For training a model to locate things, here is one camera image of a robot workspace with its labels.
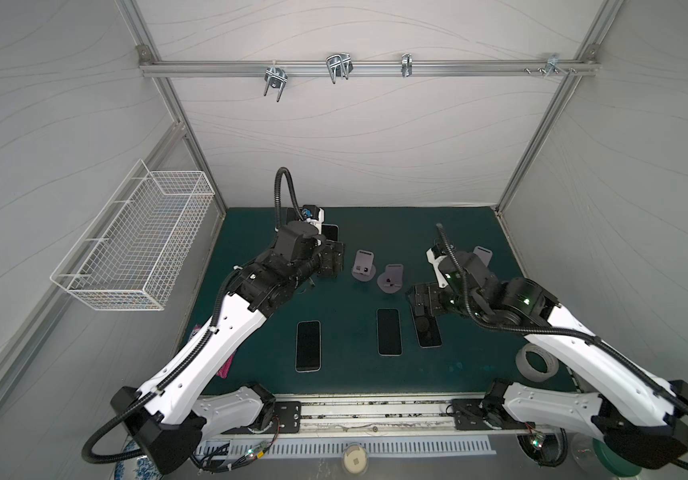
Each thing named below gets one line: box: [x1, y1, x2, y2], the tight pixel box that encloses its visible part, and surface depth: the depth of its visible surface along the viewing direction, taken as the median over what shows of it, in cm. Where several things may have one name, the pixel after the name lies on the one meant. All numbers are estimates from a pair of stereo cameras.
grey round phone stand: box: [473, 245, 493, 267], surface depth 99 cm
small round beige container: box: [343, 442, 369, 476], surface depth 61 cm
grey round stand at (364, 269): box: [352, 249, 377, 282], surface depth 99 cm
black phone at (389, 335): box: [376, 308, 403, 357], surface depth 88 cm
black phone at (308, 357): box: [295, 320, 322, 373], surface depth 86 cm
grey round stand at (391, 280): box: [377, 264, 404, 294], surface depth 95 cm
